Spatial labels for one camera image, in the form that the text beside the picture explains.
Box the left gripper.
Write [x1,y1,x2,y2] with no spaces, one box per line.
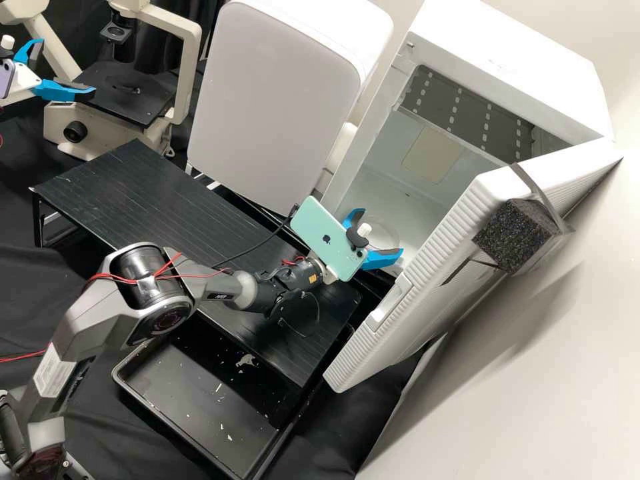
[0,39,97,107]

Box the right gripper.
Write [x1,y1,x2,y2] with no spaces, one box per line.
[319,207,405,285]

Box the petri dish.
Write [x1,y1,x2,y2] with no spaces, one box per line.
[365,219,403,251]

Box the incubator door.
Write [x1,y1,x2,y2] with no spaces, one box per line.
[322,137,626,396]

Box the white incubator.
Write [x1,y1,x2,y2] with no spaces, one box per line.
[319,0,617,281]

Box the cream microscope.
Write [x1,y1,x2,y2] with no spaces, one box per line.
[0,0,203,157]

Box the white box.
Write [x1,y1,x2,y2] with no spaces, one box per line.
[185,0,396,217]

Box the black tray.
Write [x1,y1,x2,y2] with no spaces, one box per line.
[111,327,303,480]

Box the left wrist camera phone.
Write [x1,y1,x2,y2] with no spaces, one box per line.
[0,33,17,99]

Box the wrist camera phone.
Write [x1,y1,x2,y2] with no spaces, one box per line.
[0,33,17,99]
[289,195,375,282]

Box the right wrist camera phone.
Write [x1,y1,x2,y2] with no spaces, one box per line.
[289,195,375,282]

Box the black cable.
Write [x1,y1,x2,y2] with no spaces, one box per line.
[212,212,296,271]

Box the red wire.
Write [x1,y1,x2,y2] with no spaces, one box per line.
[0,349,49,364]

